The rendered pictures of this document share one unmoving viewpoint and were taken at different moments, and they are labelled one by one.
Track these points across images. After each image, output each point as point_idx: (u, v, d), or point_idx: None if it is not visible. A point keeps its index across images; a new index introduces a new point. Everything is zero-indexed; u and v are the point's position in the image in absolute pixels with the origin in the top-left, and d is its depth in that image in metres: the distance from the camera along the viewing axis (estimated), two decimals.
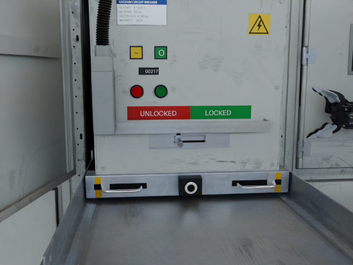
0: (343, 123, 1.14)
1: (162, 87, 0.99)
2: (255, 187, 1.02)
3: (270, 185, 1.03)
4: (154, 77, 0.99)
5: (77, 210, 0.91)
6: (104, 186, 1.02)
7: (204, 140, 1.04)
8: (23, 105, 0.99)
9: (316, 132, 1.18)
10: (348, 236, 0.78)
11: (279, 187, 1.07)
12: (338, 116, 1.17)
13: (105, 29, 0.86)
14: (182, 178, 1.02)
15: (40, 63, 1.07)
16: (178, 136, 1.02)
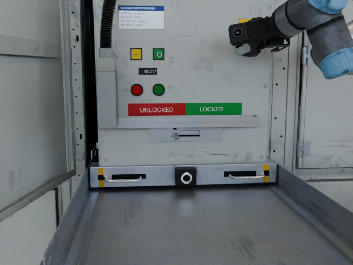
0: None
1: (160, 85, 1.08)
2: (245, 177, 1.12)
3: (259, 176, 1.12)
4: (152, 77, 1.08)
5: (77, 210, 0.91)
6: (106, 177, 1.12)
7: (199, 134, 1.14)
8: (23, 105, 0.99)
9: (242, 44, 1.06)
10: (348, 236, 0.78)
11: (267, 177, 1.17)
12: None
13: (108, 33, 0.96)
14: (178, 169, 1.11)
15: (40, 63, 1.07)
16: (175, 130, 1.12)
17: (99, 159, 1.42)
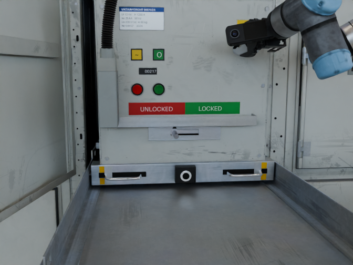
0: None
1: (160, 85, 1.10)
2: (242, 175, 1.14)
3: (256, 174, 1.15)
4: (152, 77, 1.10)
5: (77, 210, 0.91)
6: (107, 175, 1.14)
7: (198, 133, 1.16)
8: (23, 105, 0.99)
9: (239, 44, 1.08)
10: (348, 236, 0.78)
11: (265, 175, 1.19)
12: None
13: (110, 34, 0.98)
14: (178, 167, 1.13)
15: (40, 63, 1.07)
16: (174, 129, 1.14)
17: (99, 159, 1.42)
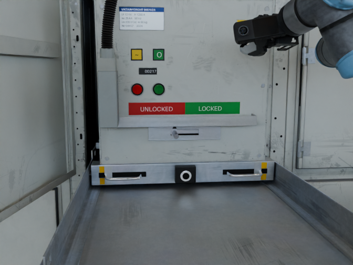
0: None
1: (160, 85, 1.10)
2: (242, 175, 1.14)
3: (256, 174, 1.15)
4: (152, 77, 1.10)
5: (77, 210, 0.91)
6: (107, 175, 1.14)
7: (198, 133, 1.16)
8: (23, 105, 0.99)
9: (247, 42, 1.01)
10: (348, 236, 0.78)
11: (265, 175, 1.19)
12: None
13: (110, 34, 0.98)
14: (178, 167, 1.13)
15: (40, 63, 1.07)
16: (174, 129, 1.14)
17: (99, 159, 1.42)
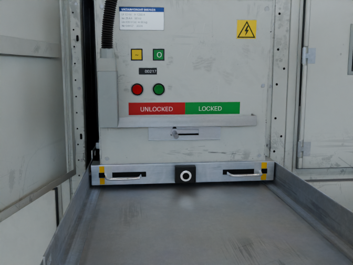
0: None
1: (160, 85, 1.10)
2: (242, 175, 1.14)
3: (256, 174, 1.15)
4: (152, 77, 1.10)
5: (77, 210, 0.91)
6: (107, 175, 1.14)
7: (198, 133, 1.16)
8: (23, 105, 0.99)
9: None
10: (348, 236, 0.78)
11: (265, 175, 1.19)
12: None
13: (110, 34, 0.98)
14: (178, 167, 1.13)
15: (40, 63, 1.07)
16: (174, 129, 1.14)
17: (99, 159, 1.42)
